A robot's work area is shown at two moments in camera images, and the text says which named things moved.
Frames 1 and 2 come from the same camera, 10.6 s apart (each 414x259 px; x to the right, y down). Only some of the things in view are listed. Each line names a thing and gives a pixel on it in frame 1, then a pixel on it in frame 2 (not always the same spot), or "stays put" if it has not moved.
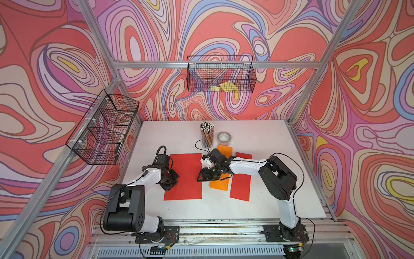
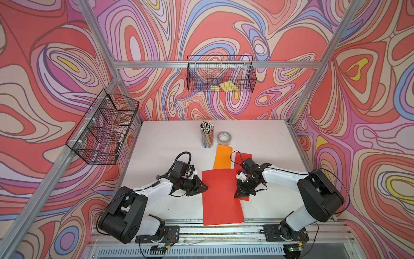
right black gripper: [205, 175] → [240, 192]
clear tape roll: [223, 138] stays put
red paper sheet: [187, 166] → [220, 205]
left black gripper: [175, 176] → [196, 186]
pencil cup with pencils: [207, 130] stays put
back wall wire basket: [221, 73] stays put
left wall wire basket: [99, 137] stays put
